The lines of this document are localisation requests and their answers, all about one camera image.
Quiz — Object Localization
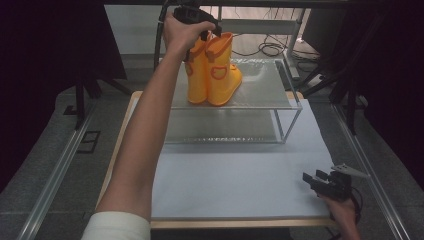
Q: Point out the yellow duck rain boot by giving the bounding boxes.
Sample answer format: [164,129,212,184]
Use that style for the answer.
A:
[184,31,212,105]
[204,31,244,107]

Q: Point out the metal frame shoe rack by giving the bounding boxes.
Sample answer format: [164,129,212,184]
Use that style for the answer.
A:
[164,57,304,145]

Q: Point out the person's right hand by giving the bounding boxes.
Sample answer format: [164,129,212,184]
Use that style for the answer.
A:
[320,194,360,233]

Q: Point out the black stand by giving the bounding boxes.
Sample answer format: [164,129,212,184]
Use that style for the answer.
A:
[302,13,385,136]
[73,74,132,132]

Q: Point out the dark curtain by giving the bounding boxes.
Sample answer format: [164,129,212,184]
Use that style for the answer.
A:
[346,0,424,191]
[0,0,128,193]

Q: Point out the white sleeve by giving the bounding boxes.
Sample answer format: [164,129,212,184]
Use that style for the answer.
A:
[80,210,152,240]

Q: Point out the person's left hand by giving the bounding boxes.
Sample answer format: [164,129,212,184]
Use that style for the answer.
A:
[162,11,217,63]

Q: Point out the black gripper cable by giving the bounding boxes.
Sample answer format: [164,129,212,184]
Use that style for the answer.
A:
[349,186,365,225]
[153,0,175,70]

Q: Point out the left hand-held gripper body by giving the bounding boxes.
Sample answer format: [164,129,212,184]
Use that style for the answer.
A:
[172,4,223,34]

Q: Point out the aluminium rail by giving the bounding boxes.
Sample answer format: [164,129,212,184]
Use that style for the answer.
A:
[332,102,412,240]
[15,99,98,240]

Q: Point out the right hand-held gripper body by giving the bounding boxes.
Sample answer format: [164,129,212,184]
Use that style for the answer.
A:
[312,162,371,203]

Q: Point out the black floor cables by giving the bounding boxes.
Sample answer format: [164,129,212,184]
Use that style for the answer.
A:
[232,32,322,73]

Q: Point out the grey metal stand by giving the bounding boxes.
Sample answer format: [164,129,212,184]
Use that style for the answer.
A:
[217,6,308,80]

